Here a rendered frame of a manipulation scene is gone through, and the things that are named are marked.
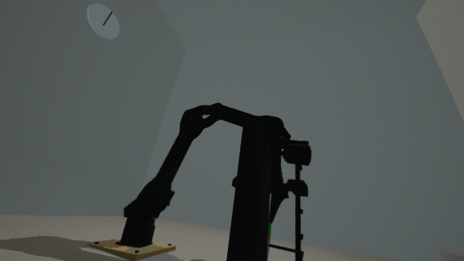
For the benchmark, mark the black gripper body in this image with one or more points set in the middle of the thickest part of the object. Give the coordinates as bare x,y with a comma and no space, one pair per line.
275,180

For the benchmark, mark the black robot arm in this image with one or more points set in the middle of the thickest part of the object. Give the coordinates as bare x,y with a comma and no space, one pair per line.
157,194

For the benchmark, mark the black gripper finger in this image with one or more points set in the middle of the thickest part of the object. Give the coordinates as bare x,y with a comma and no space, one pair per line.
276,200

